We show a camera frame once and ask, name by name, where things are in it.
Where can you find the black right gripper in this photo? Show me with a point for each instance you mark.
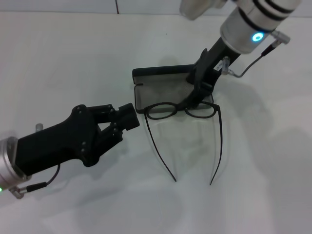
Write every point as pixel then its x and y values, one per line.
pixel 214 63

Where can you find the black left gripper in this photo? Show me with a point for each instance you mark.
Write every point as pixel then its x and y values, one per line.
pixel 56 143

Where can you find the black glasses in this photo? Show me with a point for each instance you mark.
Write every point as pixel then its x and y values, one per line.
pixel 161 111

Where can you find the black glasses case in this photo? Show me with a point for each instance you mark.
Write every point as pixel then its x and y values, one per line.
pixel 158 69

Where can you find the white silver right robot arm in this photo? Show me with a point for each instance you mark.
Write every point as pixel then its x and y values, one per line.
pixel 256 17

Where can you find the right gripper silver connector plug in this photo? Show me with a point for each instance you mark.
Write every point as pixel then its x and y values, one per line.
pixel 225 65

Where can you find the gripper silver connector plug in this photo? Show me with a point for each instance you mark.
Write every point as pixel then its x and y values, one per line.
pixel 225 65
pixel 39 127

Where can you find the left gripper silver connector plug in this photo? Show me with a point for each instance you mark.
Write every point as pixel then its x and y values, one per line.
pixel 39 127

